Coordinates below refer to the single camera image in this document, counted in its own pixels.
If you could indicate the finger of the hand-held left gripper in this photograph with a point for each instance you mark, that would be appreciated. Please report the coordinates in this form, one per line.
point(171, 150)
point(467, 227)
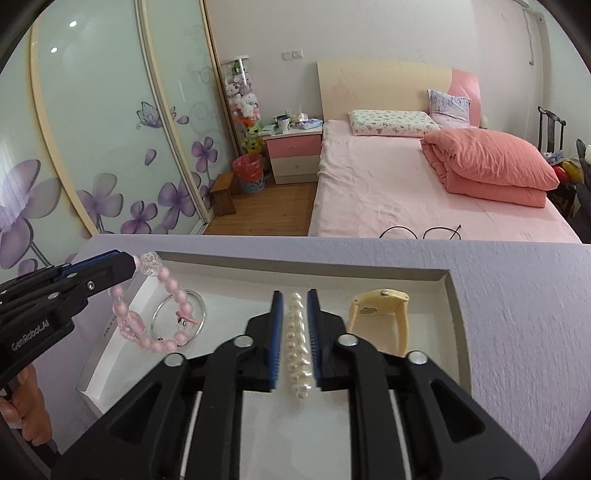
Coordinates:
point(92, 264)
point(106, 279)

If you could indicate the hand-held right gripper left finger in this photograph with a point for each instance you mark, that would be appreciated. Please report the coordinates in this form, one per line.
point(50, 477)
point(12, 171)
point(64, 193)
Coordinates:
point(276, 337)

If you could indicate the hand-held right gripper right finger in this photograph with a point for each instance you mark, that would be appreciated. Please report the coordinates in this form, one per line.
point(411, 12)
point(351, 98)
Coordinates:
point(314, 332)

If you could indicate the white grey cardboard box tray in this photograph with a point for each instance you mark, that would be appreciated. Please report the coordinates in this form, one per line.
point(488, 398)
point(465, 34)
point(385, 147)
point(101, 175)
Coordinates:
point(240, 295)

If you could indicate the person's left hand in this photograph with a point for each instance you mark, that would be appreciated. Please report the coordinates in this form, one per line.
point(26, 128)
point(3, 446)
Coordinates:
point(30, 406)

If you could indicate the cream wrist watch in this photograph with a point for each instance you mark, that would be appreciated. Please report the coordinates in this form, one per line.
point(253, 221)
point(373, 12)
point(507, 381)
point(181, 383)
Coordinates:
point(369, 304)

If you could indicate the small wooden stool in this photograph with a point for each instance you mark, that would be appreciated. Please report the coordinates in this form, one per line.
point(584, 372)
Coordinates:
point(224, 194)

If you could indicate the flower print sliding wardrobe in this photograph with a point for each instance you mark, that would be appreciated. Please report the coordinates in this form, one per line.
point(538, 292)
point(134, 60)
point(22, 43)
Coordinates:
point(101, 115)

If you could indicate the pink bed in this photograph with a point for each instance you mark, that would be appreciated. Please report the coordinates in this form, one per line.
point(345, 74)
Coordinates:
point(369, 184)

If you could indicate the trash bin with red liner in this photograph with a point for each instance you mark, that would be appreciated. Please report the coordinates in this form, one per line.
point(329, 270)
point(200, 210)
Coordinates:
point(249, 173)

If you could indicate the pink white nightstand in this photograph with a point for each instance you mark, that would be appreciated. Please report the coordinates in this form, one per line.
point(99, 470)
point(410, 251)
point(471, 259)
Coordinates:
point(291, 147)

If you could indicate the yellow green plush toy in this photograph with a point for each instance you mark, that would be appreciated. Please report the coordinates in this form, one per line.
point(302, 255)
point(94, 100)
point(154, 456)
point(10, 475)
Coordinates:
point(251, 141)

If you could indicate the lavender table cloth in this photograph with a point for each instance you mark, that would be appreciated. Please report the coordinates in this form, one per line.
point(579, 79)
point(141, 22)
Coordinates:
point(517, 323)

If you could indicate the blue cloth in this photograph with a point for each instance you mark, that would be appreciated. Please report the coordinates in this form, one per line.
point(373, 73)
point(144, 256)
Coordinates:
point(307, 123)

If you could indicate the white mug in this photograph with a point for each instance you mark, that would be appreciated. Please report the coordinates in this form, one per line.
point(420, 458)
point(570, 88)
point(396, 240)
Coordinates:
point(282, 124)

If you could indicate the white printed pillow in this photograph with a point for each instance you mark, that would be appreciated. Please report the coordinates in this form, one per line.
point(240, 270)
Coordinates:
point(392, 122)

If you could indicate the plush toy display tower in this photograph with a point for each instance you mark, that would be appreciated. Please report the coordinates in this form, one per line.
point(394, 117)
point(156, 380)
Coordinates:
point(240, 92)

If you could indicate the folded pink quilt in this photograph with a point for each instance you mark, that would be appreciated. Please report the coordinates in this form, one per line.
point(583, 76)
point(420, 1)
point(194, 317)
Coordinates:
point(485, 161)

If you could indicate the cream pink headboard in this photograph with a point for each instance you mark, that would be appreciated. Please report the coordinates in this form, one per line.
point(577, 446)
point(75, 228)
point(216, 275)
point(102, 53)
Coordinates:
point(369, 87)

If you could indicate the purple floral pillow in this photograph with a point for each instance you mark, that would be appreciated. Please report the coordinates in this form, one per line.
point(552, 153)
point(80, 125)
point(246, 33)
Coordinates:
point(448, 108)

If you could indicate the pile of colourful toys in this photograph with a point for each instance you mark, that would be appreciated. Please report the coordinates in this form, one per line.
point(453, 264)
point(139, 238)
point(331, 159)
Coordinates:
point(565, 173)

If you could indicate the dark wooden chair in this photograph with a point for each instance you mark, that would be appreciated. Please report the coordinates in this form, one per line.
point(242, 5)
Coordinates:
point(541, 124)

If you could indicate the grey chair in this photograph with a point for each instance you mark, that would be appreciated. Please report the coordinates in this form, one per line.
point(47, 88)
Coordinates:
point(584, 184)

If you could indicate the air conditioner pipe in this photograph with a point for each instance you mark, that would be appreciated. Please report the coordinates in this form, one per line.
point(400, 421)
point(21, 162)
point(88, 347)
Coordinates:
point(530, 37)

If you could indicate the white air conditioner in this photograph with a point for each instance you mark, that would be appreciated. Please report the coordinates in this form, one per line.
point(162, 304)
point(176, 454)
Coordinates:
point(524, 2)

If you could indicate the white wall socket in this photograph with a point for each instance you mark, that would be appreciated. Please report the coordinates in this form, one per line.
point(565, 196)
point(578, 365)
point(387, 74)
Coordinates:
point(293, 54)

